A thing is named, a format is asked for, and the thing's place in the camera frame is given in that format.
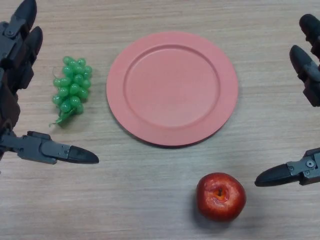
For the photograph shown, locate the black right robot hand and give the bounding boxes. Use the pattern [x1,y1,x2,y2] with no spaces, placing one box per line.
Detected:
[254,14,320,188]

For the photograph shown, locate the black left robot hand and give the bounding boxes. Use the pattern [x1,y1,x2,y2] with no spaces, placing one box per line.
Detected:
[0,0,100,166]

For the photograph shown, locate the red apple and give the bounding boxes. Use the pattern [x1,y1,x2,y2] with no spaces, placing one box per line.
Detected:
[195,172,247,222]

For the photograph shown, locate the pink round plate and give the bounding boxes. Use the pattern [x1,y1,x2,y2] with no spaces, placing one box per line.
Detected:
[106,31,239,149]

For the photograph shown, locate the green grape bunch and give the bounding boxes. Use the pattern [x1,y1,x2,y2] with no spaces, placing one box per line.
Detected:
[48,56,93,128]

